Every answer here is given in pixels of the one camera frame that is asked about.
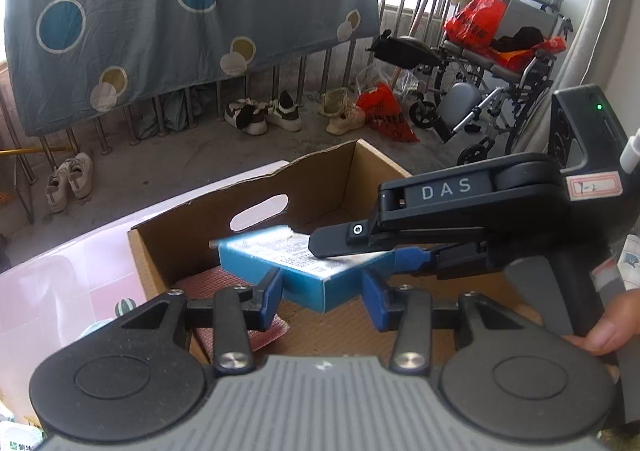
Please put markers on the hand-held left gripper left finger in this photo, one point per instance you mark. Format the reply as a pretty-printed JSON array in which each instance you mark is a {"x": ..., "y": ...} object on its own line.
[{"x": 272, "y": 295}]

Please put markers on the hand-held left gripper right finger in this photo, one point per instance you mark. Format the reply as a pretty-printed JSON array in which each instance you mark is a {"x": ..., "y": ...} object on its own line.
[{"x": 375, "y": 302}]

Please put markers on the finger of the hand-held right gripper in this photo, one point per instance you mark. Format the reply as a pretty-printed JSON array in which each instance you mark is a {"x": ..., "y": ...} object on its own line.
[
  {"x": 345, "y": 236},
  {"x": 412, "y": 258}
]

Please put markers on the blue carton with white label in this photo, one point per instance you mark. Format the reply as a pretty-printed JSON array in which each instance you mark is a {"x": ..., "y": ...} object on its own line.
[{"x": 310, "y": 276}]

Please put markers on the brown cardboard box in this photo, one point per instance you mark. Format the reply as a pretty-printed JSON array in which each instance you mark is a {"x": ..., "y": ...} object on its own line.
[{"x": 330, "y": 181}]

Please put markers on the person's right hand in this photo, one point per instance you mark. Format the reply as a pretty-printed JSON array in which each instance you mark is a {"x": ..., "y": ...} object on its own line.
[{"x": 607, "y": 327}]

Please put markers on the red patterned cloth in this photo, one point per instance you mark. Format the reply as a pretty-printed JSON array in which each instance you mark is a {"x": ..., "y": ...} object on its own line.
[{"x": 210, "y": 280}]

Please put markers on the beige knit sneaker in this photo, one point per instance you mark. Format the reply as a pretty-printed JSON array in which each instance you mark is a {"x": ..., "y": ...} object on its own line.
[
  {"x": 347, "y": 121},
  {"x": 334, "y": 103}
]

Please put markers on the crumpled red plastic bag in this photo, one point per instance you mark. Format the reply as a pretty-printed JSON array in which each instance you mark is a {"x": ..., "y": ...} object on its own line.
[{"x": 387, "y": 113}]

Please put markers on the black and white sneaker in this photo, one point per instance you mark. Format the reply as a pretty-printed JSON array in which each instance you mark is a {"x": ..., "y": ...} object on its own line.
[
  {"x": 286, "y": 112},
  {"x": 245, "y": 117}
]

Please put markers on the green striped ball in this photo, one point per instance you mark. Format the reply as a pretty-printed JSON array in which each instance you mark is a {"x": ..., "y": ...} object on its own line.
[{"x": 125, "y": 307}]

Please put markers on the flat red plastic bag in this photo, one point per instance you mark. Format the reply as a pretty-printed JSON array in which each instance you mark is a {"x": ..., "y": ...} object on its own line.
[{"x": 530, "y": 54}]

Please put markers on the clear plastic bag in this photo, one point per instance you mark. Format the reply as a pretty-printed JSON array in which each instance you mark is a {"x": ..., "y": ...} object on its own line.
[{"x": 375, "y": 76}]

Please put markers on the metal railing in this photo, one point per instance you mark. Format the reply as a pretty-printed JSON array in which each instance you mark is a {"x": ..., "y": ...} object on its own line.
[{"x": 327, "y": 66}]

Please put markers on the black garment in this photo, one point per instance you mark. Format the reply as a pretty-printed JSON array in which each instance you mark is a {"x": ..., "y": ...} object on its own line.
[{"x": 520, "y": 38}]

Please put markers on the white curtain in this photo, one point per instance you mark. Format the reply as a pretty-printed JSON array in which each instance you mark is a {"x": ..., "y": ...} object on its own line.
[{"x": 595, "y": 41}]

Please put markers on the black padded seat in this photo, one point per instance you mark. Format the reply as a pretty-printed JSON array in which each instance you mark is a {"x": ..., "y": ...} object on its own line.
[{"x": 405, "y": 51}]

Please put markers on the silver wheelchair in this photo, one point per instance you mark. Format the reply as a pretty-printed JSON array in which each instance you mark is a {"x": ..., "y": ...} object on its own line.
[{"x": 537, "y": 13}]

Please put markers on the large red plastic bag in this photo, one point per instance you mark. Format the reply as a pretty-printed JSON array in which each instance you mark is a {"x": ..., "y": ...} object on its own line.
[{"x": 475, "y": 18}]

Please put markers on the grey hanging cloth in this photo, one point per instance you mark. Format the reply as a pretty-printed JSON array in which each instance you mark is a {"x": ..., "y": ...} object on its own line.
[{"x": 175, "y": 106}]

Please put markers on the yellow pole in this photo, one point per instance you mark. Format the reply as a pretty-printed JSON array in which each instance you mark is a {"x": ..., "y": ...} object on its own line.
[{"x": 30, "y": 151}]

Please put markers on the blue blanket with circles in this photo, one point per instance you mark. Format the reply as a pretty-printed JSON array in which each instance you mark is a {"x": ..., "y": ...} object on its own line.
[{"x": 150, "y": 31}]

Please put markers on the white green printed packet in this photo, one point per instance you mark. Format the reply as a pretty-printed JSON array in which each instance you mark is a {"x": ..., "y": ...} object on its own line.
[{"x": 17, "y": 436}]

